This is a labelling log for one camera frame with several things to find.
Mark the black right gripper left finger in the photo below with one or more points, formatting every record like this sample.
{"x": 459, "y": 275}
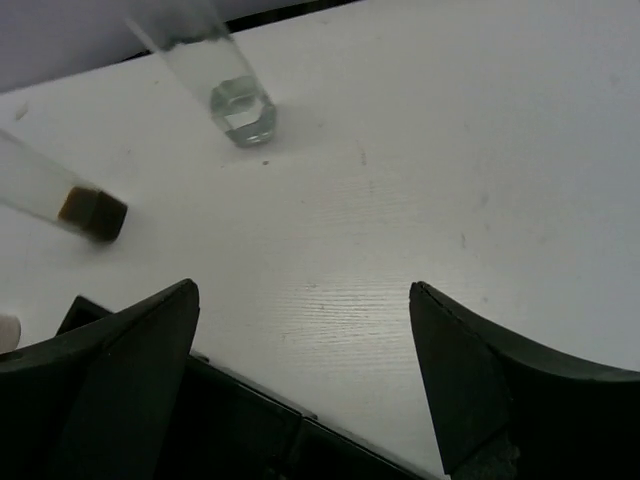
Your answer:
{"x": 96, "y": 402}

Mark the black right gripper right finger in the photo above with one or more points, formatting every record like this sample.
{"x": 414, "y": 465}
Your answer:
{"x": 506, "y": 407}

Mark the glass bottle with dark sauce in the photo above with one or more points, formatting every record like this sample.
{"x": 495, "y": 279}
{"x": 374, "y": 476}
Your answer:
{"x": 34, "y": 184}

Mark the clear glass oil bottle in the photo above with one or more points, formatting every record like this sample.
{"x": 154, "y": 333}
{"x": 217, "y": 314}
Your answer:
{"x": 198, "y": 49}

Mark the black three-compartment tray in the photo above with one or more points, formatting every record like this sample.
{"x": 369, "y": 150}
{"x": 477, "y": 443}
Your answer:
{"x": 223, "y": 427}

